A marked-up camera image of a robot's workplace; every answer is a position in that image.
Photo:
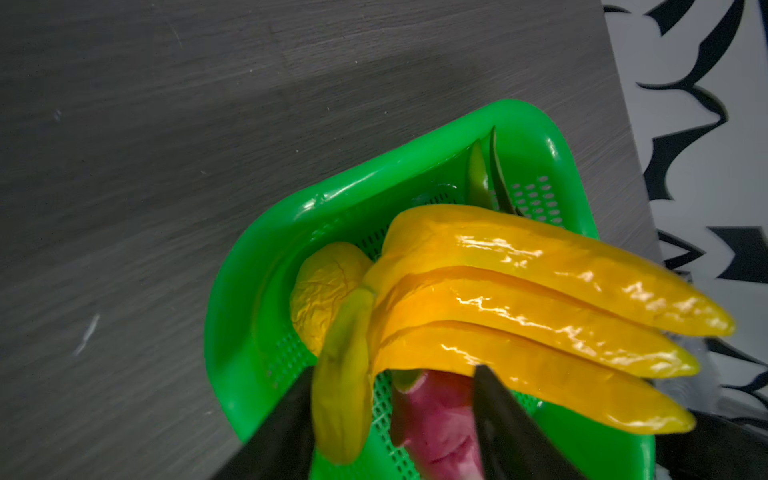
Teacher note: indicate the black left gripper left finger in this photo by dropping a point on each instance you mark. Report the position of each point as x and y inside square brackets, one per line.
[283, 446]

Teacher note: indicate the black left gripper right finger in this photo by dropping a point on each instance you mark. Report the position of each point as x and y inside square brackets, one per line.
[512, 445]

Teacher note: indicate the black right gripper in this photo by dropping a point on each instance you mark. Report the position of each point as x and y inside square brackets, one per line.
[718, 448]

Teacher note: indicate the red dragon fruit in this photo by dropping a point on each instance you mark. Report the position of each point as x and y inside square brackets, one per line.
[486, 187]
[433, 420]

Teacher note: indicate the round yellow orange fruit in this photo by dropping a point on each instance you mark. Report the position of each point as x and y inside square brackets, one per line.
[323, 282]

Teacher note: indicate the green plastic perforated basket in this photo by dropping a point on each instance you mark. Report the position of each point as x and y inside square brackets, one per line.
[253, 354]

